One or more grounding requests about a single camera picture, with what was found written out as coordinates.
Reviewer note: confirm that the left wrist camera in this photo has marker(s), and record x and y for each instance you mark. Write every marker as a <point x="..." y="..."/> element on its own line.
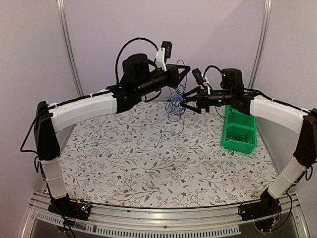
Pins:
<point x="163" y="53"/>

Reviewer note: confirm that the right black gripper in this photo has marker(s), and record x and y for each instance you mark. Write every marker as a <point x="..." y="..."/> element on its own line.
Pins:
<point x="202" y="97"/>

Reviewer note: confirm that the green three-compartment bin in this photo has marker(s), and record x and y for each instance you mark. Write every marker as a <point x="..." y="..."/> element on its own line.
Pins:
<point x="239" y="132"/>

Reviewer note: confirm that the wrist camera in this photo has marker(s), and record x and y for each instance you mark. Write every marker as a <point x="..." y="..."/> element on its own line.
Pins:
<point x="163" y="53"/>
<point x="201" y="80"/>

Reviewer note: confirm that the left aluminium corner post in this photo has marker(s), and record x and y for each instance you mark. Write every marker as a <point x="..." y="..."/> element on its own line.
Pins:
<point x="68" y="47"/>

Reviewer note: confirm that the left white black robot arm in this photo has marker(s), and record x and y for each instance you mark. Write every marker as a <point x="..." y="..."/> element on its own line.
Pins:
<point x="141" y="76"/>

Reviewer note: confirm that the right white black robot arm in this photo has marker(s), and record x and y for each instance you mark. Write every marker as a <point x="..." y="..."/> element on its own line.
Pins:
<point x="253" y="102"/>

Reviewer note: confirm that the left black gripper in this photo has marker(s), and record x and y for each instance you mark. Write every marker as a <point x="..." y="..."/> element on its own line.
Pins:
<point x="175" y="79"/>

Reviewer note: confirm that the aluminium corner post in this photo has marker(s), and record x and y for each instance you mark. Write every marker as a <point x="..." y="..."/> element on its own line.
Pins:
<point x="68" y="47"/>
<point x="261" y="42"/>

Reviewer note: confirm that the floral table mat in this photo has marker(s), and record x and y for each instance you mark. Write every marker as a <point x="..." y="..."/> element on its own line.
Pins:
<point x="143" y="159"/>

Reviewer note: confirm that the right aluminium corner post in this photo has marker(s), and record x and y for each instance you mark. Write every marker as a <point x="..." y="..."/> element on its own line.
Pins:
<point x="261" y="42"/>

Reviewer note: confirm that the aluminium front rail frame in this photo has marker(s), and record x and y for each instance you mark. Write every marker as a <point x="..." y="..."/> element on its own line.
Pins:
<point x="107" y="221"/>

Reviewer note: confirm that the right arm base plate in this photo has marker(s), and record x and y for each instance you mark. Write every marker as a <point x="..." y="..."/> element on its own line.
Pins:
<point x="265" y="214"/>

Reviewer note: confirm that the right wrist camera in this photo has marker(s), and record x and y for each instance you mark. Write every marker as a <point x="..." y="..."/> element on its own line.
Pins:
<point x="201" y="80"/>

